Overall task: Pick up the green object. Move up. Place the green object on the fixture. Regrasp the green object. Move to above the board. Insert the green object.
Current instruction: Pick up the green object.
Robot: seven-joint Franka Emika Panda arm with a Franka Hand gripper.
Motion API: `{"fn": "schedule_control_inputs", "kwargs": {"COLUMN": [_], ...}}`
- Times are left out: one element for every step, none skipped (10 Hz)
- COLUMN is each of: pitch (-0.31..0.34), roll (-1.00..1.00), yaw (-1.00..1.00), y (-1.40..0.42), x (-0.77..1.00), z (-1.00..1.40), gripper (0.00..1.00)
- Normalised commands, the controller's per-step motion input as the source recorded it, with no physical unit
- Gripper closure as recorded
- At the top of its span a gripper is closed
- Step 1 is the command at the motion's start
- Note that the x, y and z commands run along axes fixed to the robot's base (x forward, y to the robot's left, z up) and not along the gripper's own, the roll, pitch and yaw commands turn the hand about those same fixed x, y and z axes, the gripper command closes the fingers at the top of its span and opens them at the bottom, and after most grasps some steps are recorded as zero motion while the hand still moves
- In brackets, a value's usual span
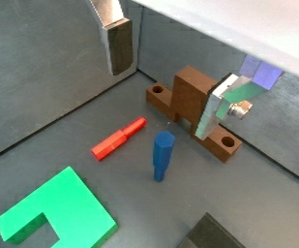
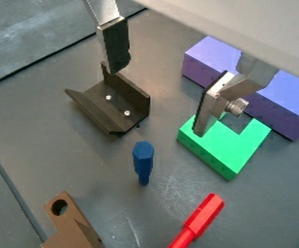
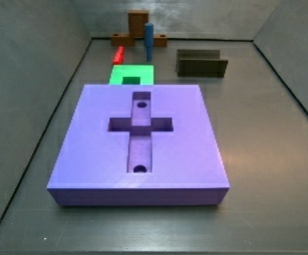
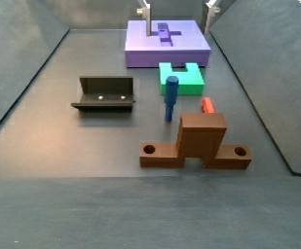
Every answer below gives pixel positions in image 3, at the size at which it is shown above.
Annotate green U-shaped block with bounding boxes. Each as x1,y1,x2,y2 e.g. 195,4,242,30
109,64,155,85

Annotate purple board with cross slot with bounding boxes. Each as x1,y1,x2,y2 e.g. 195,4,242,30
48,85,230,206

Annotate red small peg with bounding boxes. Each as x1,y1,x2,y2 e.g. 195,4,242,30
113,46,125,65

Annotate blue hexagonal peg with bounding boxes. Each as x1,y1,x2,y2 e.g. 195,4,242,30
145,23,155,62

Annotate brown T-shaped block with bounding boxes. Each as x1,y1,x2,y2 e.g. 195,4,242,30
112,10,167,47

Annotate black fixture bracket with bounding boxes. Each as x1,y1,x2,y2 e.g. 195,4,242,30
176,49,228,78

